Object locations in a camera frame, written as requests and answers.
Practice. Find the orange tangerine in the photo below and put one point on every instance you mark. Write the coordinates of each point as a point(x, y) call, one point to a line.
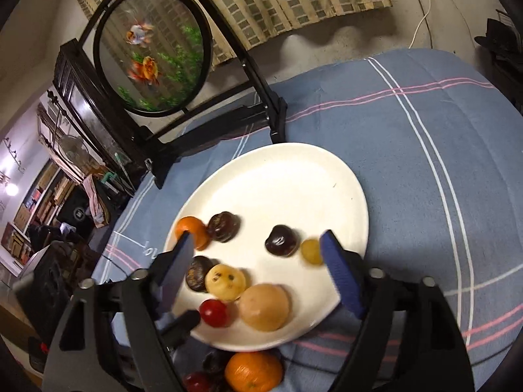
point(190, 228)
point(253, 371)

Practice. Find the electric fan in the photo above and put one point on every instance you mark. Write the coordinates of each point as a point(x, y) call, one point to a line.
point(69, 147)

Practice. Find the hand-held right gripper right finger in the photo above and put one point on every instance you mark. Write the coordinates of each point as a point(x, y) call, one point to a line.
point(339, 273)

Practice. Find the black hat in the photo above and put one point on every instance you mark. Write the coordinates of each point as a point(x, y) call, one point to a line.
point(502, 36)

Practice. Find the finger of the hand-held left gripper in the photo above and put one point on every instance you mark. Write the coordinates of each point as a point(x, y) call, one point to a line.
point(182, 326)

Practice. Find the pink cloth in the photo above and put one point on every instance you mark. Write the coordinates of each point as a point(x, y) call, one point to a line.
point(94, 204)

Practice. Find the round goldfish table screen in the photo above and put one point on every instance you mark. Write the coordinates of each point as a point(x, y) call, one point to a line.
point(155, 49)

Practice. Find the large tan round fruit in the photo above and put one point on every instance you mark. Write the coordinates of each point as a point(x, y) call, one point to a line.
point(264, 307)

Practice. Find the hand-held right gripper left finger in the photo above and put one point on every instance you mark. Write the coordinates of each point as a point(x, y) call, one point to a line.
point(177, 269)

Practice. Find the small yellowish round fruit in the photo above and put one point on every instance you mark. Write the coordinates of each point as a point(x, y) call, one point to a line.
point(312, 252)

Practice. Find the dark brown patchy fruit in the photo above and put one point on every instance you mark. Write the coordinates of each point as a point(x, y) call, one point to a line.
point(200, 273)

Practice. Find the red cherry tomato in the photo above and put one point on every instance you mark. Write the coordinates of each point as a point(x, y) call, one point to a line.
point(213, 313)
point(197, 382)

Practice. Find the dark glossy plum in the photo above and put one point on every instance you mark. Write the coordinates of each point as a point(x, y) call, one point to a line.
point(282, 241)

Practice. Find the blue striped tablecloth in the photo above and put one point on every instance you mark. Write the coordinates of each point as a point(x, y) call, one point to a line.
point(408, 151)

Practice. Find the white plate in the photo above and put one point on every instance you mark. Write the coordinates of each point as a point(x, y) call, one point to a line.
point(286, 188)

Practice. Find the dark wooden framed cabinet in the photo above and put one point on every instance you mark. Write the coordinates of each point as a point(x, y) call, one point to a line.
point(81, 102)

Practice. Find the pale spotted fruit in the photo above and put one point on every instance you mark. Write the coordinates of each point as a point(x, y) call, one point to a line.
point(225, 281)

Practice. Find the wrinkled dark brown passion fruit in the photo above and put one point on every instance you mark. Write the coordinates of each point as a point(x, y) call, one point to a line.
point(222, 226)

